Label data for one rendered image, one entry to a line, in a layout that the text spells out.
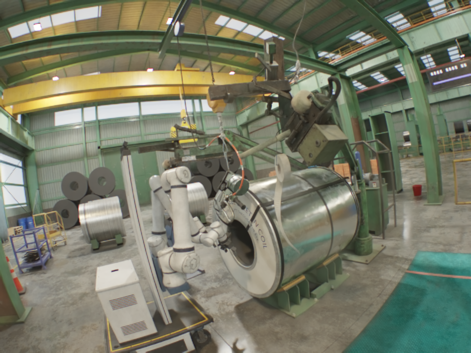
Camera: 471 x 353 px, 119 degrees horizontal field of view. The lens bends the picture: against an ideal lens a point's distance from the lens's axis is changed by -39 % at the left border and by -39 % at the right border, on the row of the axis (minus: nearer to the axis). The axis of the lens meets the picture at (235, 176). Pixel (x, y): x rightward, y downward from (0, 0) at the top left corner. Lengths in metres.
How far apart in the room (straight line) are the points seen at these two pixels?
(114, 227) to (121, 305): 5.01
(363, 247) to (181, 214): 2.56
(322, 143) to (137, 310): 1.65
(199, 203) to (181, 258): 5.59
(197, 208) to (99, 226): 3.03
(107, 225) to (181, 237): 5.21
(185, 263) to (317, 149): 1.07
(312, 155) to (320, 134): 0.11
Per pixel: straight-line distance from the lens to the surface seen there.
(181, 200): 1.54
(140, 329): 1.93
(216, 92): 1.14
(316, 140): 1.10
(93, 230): 6.73
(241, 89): 1.18
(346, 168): 13.46
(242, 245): 2.57
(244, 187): 1.80
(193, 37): 4.29
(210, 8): 15.71
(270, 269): 1.98
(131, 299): 1.79
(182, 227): 1.54
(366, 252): 3.40
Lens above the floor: 1.48
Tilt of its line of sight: 1 degrees down
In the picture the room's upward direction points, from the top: 10 degrees counter-clockwise
